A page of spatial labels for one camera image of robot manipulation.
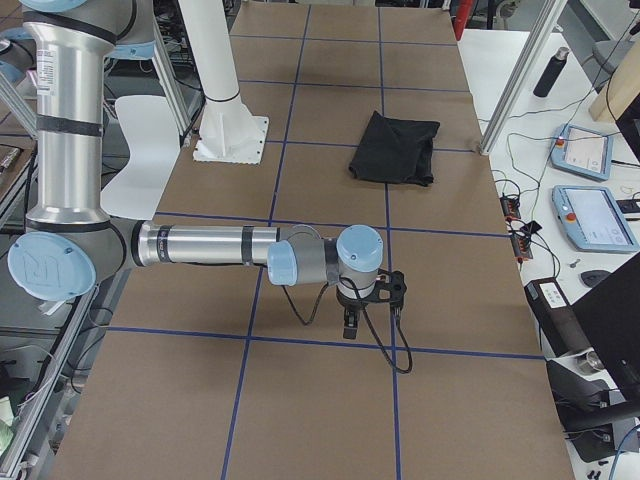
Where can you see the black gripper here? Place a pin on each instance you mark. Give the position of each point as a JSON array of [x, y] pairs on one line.
[[350, 303]]

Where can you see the black printed t-shirt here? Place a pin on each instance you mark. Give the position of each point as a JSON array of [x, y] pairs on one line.
[[395, 151]]

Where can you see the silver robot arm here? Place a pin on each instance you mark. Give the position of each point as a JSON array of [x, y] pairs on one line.
[[82, 231]]

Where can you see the black computer mouse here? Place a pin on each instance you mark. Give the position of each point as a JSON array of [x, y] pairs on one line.
[[591, 278]]

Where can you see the black monitor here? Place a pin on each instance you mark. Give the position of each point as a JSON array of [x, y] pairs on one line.
[[609, 316]]

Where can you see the near teach pendant tablet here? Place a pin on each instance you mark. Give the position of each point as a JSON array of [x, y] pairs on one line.
[[592, 220]]

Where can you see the teach pendant tablet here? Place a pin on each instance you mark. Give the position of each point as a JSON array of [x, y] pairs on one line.
[[592, 220], [583, 152]]

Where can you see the far teach pendant tablet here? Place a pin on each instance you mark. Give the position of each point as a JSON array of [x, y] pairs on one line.
[[583, 152]]

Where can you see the black water bottle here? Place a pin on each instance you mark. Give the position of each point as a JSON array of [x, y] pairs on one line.
[[551, 73]]

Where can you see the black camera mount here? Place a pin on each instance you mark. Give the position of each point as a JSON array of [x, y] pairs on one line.
[[390, 288]]

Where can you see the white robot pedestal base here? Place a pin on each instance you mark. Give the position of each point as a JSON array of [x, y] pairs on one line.
[[228, 131]]

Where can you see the aluminium frame post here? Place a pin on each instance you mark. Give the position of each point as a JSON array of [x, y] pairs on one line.
[[532, 49]]

